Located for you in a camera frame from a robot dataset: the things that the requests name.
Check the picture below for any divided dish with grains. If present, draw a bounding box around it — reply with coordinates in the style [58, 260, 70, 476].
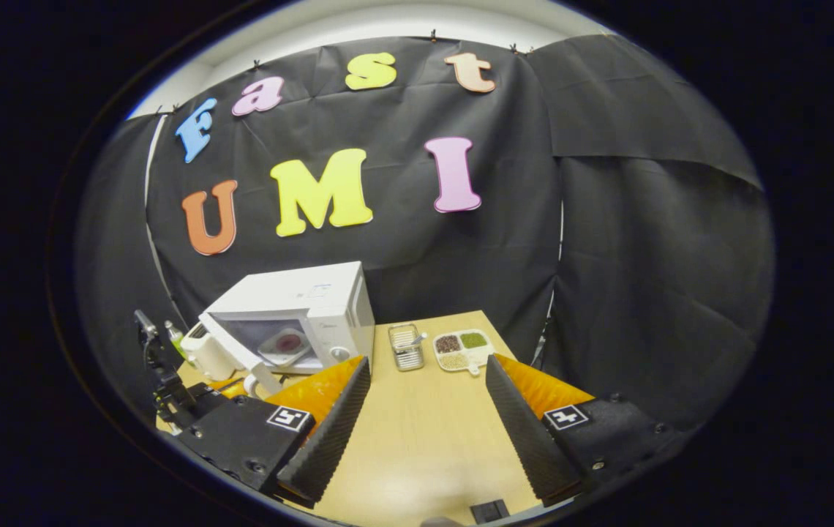
[432, 329, 496, 377]

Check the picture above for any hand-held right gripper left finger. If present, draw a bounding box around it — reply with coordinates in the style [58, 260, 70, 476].
[176, 356, 372, 510]

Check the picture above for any white toaster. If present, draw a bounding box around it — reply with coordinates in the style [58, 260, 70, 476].
[181, 325, 236, 382]

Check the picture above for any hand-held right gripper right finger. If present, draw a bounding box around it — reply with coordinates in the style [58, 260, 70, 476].
[484, 354, 686, 508]

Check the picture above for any white microwave oven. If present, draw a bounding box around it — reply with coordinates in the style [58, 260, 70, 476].
[198, 261, 377, 400]

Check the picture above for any white square plate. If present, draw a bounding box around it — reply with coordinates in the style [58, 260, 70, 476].
[258, 327, 312, 367]

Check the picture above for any metal mesh basket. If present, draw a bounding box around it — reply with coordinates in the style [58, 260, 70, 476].
[388, 324, 428, 373]

